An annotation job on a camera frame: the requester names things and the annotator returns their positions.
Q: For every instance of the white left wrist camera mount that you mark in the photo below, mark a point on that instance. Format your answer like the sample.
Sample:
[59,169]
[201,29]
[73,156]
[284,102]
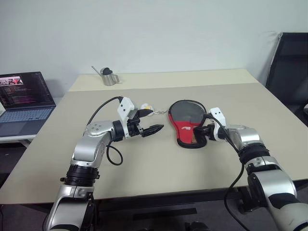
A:
[125,106]

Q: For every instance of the steel watering can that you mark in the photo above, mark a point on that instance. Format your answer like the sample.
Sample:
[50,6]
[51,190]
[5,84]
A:
[109,79]

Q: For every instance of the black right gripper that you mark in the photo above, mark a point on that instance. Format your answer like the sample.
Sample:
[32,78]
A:
[210,132]

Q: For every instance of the open laptop computer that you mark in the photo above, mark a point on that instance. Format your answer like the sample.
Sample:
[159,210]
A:
[24,115]

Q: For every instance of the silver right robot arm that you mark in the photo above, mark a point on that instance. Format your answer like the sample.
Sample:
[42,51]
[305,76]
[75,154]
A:
[245,137]

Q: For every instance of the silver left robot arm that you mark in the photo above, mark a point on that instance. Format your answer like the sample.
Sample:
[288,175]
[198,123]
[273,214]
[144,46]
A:
[89,146]

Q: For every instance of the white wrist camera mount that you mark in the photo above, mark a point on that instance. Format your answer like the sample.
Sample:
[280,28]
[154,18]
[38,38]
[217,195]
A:
[125,106]
[217,114]

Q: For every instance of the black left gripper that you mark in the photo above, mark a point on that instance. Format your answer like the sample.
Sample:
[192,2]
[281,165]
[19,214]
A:
[133,128]

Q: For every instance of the black office chair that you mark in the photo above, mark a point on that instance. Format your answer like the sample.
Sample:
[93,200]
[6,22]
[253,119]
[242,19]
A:
[288,72]

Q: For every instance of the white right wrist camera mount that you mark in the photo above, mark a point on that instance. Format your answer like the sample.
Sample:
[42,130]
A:
[217,114]

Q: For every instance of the red black paddle case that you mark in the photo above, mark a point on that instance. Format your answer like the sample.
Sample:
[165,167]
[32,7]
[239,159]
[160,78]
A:
[185,127]

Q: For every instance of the black table frame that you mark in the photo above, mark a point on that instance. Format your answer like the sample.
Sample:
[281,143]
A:
[168,201]

